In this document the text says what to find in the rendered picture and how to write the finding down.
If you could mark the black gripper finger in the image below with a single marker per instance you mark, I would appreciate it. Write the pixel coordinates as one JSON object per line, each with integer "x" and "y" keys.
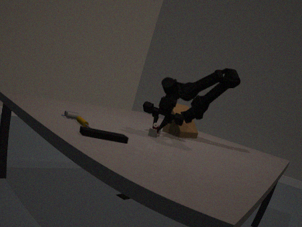
{"x": 155, "y": 115}
{"x": 167, "y": 120}

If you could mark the yellow-handled screwdriver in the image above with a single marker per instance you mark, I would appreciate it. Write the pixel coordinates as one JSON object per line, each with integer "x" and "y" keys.
{"x": 83, "y": 122}

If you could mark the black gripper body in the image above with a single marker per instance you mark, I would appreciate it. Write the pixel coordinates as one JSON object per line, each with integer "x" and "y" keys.
{"x": 163, "y": 110}

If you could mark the red and black battery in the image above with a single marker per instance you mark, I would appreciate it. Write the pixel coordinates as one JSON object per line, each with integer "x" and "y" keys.
{"x": 155, "y": 126}

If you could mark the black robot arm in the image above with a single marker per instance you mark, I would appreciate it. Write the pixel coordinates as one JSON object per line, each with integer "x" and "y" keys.
{"x": 189, "y": 91}

